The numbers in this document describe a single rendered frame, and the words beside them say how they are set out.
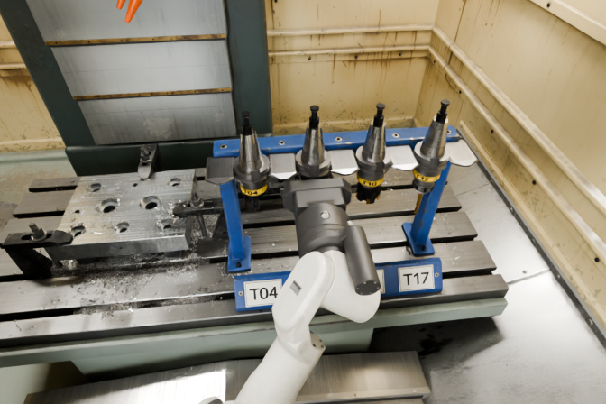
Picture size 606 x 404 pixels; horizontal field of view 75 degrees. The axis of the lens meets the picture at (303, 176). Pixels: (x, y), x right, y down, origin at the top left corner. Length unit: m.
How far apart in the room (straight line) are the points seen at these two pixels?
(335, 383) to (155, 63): 0.95
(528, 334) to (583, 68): 0.60
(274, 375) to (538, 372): 0.65
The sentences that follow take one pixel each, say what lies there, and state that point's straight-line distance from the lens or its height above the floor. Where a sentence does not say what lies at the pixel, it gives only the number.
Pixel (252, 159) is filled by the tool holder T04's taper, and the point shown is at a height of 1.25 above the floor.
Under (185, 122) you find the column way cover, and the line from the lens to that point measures 1.32.
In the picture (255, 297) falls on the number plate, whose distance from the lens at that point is 0.87.
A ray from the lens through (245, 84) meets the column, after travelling 1.28.
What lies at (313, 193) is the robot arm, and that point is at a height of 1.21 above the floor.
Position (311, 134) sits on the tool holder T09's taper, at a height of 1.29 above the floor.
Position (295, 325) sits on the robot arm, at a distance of 0.53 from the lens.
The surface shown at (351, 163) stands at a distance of 0.71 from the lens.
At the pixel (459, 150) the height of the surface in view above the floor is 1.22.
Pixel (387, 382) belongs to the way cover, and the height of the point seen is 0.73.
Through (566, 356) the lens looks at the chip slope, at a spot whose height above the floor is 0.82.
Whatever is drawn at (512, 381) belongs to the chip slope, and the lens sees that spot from 1.06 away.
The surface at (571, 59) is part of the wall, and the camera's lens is 1.08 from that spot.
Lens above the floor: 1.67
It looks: 41 degrees down
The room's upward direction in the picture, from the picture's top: straight up
